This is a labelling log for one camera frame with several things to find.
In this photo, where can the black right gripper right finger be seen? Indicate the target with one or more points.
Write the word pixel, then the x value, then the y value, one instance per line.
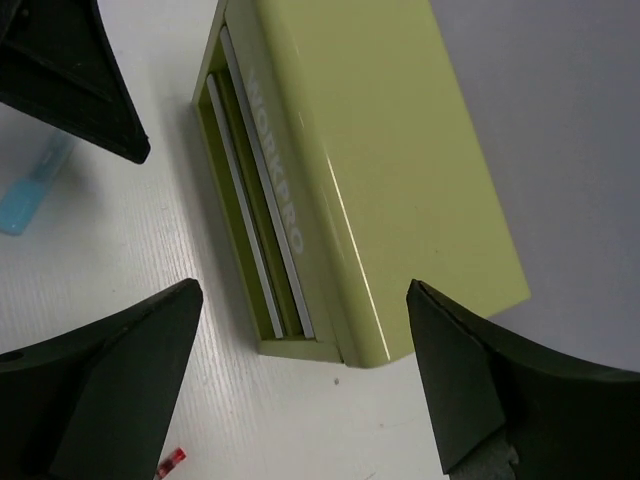
pixel 504 407

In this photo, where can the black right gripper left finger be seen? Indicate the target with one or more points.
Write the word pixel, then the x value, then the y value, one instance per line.
pixel 97 401

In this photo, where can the red pen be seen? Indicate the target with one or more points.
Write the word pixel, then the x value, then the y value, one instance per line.
pixel 167 465

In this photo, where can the blue eraser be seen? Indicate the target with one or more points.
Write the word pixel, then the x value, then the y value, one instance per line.
pixel 23 198

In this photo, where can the green metal drawer cabinet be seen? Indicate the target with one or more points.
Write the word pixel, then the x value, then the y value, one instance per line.
pixel 348 166

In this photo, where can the black left-arm gripper finger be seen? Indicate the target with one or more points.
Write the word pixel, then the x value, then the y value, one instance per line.
pixel 57 66

